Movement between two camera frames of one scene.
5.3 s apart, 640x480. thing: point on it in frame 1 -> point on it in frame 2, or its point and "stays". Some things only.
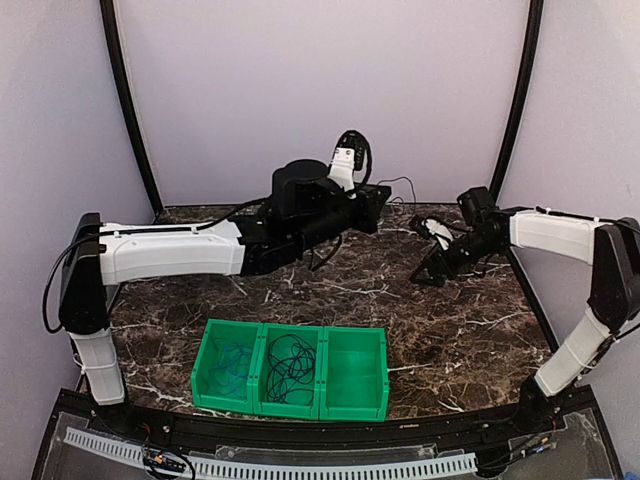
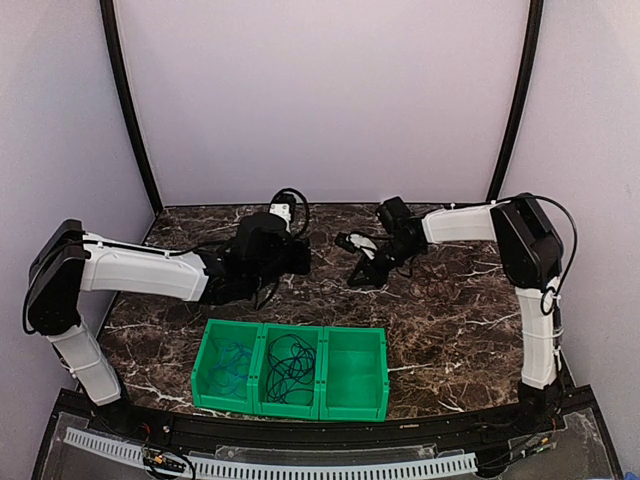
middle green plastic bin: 287,373 stays
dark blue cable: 291,363 stays
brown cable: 415,198 -> 438,281
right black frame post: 533,42 stays
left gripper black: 373,201 -> 301,264
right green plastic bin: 355,379 stays
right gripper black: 434,260 -> 375,275
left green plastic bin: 224,374 stays
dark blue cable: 291,369 stays
